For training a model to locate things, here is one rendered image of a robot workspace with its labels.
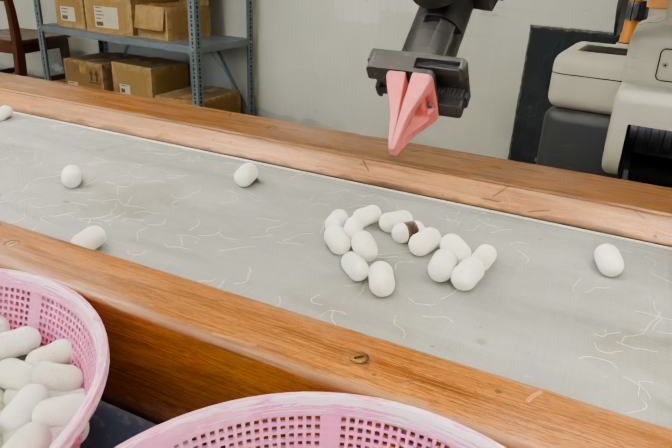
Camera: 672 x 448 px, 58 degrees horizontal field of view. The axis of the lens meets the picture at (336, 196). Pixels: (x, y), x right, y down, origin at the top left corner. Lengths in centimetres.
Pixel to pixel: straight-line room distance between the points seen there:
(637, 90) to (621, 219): 47
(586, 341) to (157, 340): 30
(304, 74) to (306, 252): 253
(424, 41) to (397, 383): 38
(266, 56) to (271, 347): 282
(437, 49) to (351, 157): 17
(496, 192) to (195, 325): 38
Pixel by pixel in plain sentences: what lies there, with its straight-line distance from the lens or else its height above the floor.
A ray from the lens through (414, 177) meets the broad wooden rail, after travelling 69.
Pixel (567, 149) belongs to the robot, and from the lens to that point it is 143.
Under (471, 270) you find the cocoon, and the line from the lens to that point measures 50.
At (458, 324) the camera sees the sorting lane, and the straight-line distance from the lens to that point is 46.
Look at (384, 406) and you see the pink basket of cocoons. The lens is 34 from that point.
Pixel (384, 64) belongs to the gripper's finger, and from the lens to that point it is 62.
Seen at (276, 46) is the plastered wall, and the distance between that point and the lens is 311.
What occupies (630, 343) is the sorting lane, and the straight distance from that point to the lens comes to 49.
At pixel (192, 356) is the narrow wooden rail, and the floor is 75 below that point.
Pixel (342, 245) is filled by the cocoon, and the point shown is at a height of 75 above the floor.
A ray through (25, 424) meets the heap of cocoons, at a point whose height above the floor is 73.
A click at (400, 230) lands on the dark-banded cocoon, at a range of 56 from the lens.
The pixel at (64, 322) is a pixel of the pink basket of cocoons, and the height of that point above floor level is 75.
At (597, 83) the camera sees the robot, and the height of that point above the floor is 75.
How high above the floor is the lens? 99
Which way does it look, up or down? 22 degrees down
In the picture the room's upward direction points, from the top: 3 degrees clockwise
